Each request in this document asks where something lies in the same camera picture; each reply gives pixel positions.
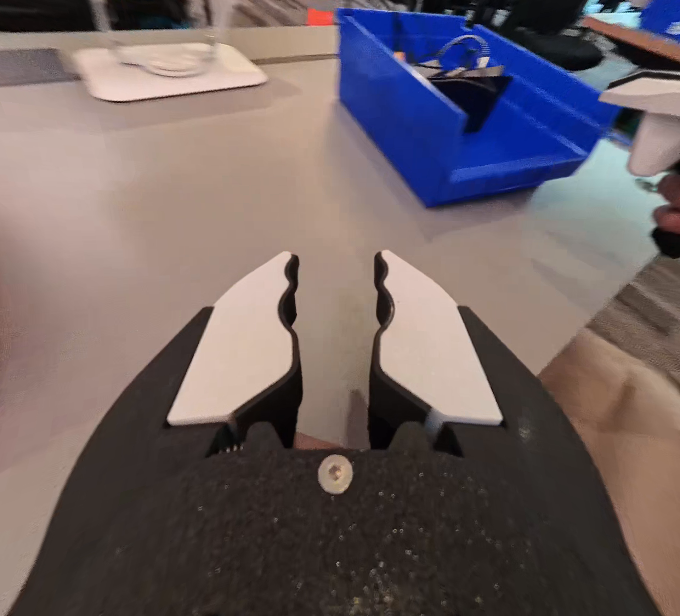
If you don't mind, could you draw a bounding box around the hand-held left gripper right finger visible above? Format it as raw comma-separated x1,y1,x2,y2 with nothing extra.
368,249,504,428

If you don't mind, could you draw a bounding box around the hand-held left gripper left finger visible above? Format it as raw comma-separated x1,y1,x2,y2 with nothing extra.
166,251,304,428

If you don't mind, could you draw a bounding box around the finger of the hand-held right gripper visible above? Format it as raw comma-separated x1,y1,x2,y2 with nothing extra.
599,72,680,115

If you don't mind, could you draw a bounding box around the black white braided usb-c cable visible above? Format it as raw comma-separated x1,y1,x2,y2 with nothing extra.
437,34,491,67

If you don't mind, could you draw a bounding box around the blue plastic bin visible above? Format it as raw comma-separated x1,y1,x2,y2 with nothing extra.
337,8,619,208

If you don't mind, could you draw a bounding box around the person's right hand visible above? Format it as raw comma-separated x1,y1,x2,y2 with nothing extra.
653,172,680,233

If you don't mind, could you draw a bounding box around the wood-edged grey table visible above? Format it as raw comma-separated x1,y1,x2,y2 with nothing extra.
582,13,680,63

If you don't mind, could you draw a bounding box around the blue box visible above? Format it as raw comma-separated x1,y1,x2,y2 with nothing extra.
639,0,680,40

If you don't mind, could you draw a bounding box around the black office chair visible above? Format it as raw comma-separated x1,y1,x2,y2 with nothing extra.
505,0,607,71

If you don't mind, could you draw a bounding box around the black bin divider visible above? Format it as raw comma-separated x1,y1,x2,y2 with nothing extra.
429,73,514,135

